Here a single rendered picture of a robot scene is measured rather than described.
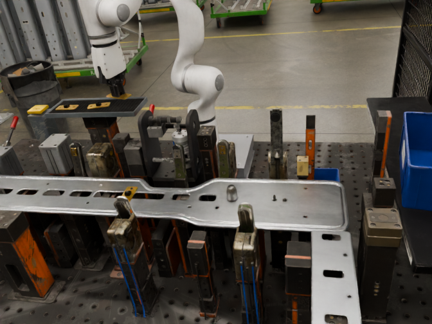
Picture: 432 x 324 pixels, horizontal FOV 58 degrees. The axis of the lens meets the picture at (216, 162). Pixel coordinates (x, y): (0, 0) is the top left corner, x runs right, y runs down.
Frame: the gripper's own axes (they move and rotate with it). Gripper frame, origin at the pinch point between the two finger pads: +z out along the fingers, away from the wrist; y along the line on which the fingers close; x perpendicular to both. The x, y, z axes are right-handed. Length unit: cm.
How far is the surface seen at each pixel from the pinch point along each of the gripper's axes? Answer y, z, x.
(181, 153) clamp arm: 0.8, 20.3, 22.0
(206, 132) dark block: -7.9, 16.0, 27.3
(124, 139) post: 1.5, 18.4, -1.5
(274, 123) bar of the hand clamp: -11, 10, 50
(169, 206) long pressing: 18.2, 27.5, 27.5
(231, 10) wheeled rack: -554, 109, -250
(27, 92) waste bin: -116, 76, -235
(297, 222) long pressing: 11, 27, 65
